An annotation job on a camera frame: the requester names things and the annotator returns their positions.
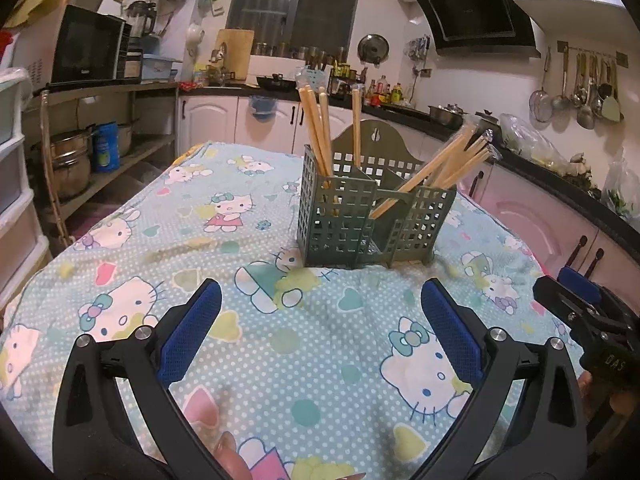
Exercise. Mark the blue plastic container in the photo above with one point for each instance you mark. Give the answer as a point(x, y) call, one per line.
point(160, 67)

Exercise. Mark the blue knife block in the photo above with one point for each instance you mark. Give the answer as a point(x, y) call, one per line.
point(312, 77)

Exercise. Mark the red plastic basin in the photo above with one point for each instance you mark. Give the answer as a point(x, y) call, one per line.
point(5, 42)

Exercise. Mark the steel pot lid on wall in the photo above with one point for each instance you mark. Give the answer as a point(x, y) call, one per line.
point(373, 49)

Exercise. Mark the green hanging spatula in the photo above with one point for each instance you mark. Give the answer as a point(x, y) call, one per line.
point(611, 107)

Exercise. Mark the black microwave oven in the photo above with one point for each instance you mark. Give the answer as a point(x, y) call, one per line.
point(87, 45)

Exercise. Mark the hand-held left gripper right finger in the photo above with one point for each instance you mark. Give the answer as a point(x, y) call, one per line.
point(450, 332)

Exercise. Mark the white hanging jug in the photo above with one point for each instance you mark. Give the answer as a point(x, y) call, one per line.
point(195, 35)

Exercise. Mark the hanging mesh strainer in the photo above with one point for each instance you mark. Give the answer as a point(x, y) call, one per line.
point(540, 105)

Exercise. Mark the round woven bamboo tray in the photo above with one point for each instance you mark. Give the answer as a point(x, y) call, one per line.
point(30, 7)

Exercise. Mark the large steel steamer pot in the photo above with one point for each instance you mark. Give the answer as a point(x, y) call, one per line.
point(67, 165)

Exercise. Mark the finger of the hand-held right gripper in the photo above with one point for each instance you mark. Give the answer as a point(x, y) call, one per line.
point(570, 305)
point(580, 282)

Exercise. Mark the cartoon cat printed blanket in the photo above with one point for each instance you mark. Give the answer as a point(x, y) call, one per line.
point(200, 280)

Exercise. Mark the white lower cabinets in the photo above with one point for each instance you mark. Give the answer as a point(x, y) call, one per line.
point(215, 115)

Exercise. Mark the dark kitchen window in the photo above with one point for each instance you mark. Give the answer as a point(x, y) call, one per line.
point(295, 5)

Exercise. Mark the white box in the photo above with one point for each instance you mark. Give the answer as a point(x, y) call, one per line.
point(272, 65)

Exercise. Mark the green plastic chopstick holder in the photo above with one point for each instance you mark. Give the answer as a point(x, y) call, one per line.
point(330, 220)

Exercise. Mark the row of steel spice jars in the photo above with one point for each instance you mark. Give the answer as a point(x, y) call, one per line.
point(300, 51)

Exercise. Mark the black kitchen countertop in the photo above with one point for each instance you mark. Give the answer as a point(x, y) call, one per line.
point(550, 180)

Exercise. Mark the black wok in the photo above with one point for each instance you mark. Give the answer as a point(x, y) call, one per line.
point(277, 82)

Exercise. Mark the lidded steel pot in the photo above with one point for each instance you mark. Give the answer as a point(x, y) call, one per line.
point(445, 115)

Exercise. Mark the blue hanging bag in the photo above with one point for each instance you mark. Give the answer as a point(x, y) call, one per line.
point(262, 106)

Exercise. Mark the wooden shelf rack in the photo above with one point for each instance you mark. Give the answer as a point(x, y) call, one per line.
point(145, 90)

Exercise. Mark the bunch of wooden chopsticks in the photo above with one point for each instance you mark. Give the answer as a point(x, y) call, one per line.
point(314, 125)

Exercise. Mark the plastic bag of greens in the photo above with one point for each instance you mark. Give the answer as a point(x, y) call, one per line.
point(622, 192)

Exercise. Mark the wooden cutting board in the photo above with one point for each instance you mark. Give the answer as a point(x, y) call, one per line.
point(235, 52)

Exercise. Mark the black range hood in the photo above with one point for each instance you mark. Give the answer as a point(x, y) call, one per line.
point(475, 15)

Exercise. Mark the pile of garlic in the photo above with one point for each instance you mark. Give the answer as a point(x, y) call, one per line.
point(579, 167)

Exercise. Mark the clear plastic bag of vegetables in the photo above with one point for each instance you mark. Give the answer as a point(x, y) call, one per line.
point(532, 145)

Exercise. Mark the small steel pot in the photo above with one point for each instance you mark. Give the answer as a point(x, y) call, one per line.
point(127, 137)

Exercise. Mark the person's right hand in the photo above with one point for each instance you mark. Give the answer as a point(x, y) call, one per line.
point(625, 402)

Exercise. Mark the person's left hand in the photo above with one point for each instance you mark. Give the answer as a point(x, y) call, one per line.
point(232, 457)

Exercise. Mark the group of condiment bottles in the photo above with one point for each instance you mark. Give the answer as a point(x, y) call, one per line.
point(385, 92)

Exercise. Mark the row of hanging metal ladles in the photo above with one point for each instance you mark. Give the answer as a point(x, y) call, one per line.
point(582, 95)

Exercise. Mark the plastic drawer tower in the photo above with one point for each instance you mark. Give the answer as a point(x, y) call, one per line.
point(17, 185)

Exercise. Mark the blue tin can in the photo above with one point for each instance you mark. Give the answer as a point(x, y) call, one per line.
point(105, 147)

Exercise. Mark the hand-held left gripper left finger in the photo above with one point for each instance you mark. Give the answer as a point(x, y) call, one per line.
point(190, 332)

